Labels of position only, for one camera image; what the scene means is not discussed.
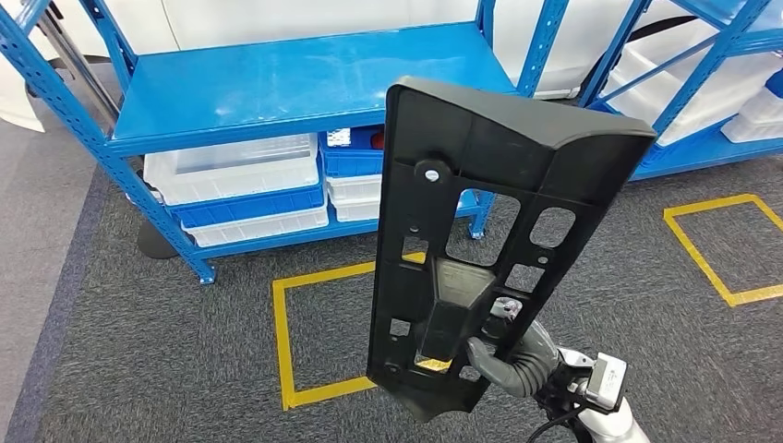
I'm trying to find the black camera cable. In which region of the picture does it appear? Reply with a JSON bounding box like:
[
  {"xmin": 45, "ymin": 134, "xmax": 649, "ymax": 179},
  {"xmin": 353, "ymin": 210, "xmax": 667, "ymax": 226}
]
[{"xmin": 525, "ymin": 406, "xmax": 585, "ymax": 443}]

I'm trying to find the white car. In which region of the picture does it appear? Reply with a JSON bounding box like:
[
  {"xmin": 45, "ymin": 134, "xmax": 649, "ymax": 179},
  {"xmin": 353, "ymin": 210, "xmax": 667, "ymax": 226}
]
[{"xmin": 0, "ymin": 0, "xmax": 699, "ymax": 133}]

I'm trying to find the large white plastic bin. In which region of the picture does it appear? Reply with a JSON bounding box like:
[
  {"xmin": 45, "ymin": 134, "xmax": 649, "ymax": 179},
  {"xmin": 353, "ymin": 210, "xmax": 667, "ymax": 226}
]
[{"xmin": 602, "ymin": 18, "xmax": 783, "ymax": 148}]

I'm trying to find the black stanchion pole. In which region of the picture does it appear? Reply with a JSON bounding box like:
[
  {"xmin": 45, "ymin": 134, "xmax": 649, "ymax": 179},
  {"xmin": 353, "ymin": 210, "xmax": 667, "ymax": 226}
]
[{"xmin": 24, "ymin": 0, "xmax": 180, "ymax": 261}]

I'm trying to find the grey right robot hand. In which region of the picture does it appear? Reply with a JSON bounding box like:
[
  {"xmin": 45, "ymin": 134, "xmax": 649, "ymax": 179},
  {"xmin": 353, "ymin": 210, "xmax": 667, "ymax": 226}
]
[{"xmin": 465, "ymin": 296, "xmax": 560, "ymax": 387}]

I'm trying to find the blue plastic bin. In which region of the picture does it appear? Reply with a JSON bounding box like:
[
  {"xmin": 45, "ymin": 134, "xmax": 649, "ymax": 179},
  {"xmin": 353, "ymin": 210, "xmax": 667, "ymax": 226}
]
[
  {"xmin": 318, "ymin": 125, "xmax": 387, "ymax": 179},
  {"xmin": 166, "ymin": 183, "xmax": 325, "ymax": 230}
]

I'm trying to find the black plastic panel part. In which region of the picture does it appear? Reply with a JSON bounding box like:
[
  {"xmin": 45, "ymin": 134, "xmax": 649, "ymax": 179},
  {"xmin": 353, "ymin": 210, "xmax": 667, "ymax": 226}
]
[{"xmin": 366, "ymin": 76, "xmax": 657, "ymax": 423}]

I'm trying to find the small white plastic bin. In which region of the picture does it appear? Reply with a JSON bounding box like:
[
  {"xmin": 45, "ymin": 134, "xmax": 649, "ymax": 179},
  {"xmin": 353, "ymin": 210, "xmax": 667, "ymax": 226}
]
[{"xmin": 720, "ymin": 88, "xmax": 783, "ymax": 145}]

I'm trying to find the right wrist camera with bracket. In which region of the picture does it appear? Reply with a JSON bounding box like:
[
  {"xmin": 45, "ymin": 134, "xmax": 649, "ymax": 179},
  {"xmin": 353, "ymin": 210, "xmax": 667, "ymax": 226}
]
[{"xmin": 537, "ymin": 348, "xmax": 630, "ymax": 417}]

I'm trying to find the blue metal shelf rack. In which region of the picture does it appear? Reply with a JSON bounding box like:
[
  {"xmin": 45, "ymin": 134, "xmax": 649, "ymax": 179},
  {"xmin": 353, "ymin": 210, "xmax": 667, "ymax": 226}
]
[
  {"xmin": 577, "ymin": 0, "xmax": 783, "ymax": 182},
  {"xmin": 0, "ymin": 0, "xmax": 573, "ymax": 285}
]

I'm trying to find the yellow floor tape square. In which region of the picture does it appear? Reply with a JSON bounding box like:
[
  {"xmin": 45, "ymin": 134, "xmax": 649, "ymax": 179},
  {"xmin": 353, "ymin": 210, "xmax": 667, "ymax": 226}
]
[{"xmin": 271, "ymin": 252, "xmax": 454, "ymax": 412}]

